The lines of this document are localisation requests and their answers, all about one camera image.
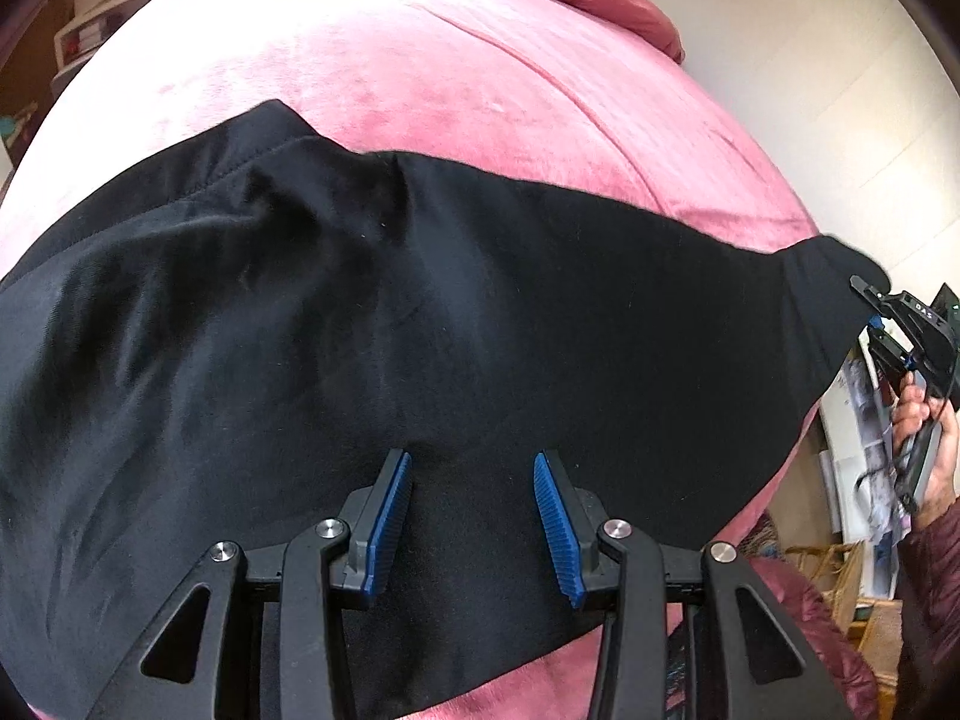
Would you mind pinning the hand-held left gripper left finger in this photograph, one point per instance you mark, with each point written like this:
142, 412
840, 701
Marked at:
386, 525

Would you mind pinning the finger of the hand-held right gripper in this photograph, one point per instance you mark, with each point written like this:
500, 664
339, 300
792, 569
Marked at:
870, 291
892, 352

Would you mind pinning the black pants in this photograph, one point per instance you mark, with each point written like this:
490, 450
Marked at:
375, 315

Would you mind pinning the wicker chair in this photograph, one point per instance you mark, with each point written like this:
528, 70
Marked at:
840, 577

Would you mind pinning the pink bed blanket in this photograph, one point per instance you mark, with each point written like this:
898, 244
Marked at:
487, 90

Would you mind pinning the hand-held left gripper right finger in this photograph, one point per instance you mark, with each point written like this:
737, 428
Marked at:
555, 532

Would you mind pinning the person's right hand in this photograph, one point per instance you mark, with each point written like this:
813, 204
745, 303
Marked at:
943, 472

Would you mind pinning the person's right forearm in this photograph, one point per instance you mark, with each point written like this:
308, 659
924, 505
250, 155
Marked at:
930, 607

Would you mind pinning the white nightstand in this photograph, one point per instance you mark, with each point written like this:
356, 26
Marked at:
90, 30

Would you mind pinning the maroon puffer jacket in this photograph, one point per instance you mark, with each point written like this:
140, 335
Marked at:
817, 637

